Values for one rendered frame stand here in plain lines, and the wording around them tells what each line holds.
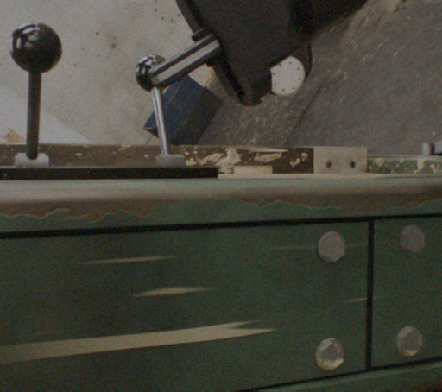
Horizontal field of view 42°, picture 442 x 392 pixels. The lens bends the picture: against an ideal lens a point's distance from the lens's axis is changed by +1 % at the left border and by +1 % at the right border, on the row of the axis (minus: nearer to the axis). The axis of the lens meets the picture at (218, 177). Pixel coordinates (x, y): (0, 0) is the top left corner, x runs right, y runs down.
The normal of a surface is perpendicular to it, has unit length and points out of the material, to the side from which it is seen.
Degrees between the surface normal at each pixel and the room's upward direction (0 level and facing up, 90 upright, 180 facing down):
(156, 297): 90
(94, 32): 90
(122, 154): 90
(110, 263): 90
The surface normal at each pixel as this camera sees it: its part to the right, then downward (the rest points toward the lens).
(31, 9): 0.32, 0.14
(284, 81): 0.18, 0.33
